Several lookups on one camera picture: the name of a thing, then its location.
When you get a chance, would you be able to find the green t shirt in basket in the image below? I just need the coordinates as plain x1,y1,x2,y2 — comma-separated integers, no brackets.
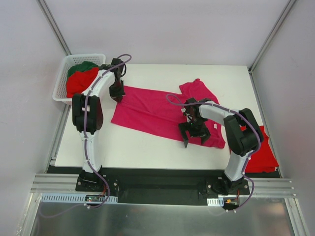
67,61,98,78

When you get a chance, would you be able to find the folded red t shirt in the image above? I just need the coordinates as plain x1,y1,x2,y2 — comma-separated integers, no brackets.
245,126,279,174

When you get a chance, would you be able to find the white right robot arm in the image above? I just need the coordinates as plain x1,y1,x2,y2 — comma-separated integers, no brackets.
178,98,263,194

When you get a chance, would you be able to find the right aluminium frame post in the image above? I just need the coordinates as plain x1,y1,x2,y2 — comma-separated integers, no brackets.
248,0,298,75

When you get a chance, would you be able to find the left aluminium frame post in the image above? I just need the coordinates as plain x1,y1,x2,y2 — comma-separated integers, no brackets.
36,0,72,56

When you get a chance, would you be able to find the pink t shirt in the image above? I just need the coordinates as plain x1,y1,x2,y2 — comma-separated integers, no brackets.
111,79,219,141

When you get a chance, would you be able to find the white perforated plastic basket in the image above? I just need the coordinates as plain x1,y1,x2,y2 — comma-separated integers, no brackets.
52,53,106,105

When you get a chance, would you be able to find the aluminium frame post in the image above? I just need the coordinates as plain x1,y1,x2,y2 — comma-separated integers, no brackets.
36,0,72,56
248,0,298,75

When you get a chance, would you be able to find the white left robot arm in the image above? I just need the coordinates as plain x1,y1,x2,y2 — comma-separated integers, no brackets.
66,56,126,173

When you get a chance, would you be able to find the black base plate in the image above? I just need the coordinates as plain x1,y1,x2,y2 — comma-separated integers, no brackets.
48,167,250,206

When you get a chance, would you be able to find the red t shirt in basket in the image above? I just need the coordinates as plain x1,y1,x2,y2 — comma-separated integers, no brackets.
66,66,99,98

